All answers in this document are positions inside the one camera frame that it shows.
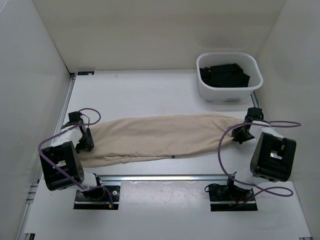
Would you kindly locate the aluminium table frame rail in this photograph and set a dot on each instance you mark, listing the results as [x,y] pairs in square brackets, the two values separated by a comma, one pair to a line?
[122,94]

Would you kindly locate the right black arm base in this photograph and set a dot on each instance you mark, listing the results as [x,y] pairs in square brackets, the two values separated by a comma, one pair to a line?
[225,198]

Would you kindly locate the folded black trousers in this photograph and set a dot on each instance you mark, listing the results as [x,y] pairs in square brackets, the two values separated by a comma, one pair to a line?
[224,76]

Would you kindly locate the white front cover board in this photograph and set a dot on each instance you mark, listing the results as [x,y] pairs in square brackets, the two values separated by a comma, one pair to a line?
[164,211]

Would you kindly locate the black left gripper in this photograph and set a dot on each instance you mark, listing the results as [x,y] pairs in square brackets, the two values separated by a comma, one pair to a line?
[89,143]

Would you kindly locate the beige trousers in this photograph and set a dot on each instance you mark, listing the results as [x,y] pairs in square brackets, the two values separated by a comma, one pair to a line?
[139,139]

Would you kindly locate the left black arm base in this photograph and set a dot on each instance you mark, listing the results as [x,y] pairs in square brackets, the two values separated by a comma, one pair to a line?
[98,199]

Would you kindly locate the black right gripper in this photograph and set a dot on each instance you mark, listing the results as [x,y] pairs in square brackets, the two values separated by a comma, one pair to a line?
[236,137]

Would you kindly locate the white plastic basket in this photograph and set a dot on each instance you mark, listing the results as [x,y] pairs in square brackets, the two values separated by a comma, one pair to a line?
[244,60]

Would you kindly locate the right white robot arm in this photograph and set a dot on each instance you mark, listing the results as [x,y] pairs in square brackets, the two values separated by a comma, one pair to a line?
[272,159]

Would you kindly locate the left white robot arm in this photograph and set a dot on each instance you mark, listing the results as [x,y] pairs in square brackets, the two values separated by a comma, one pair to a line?
[64,153]

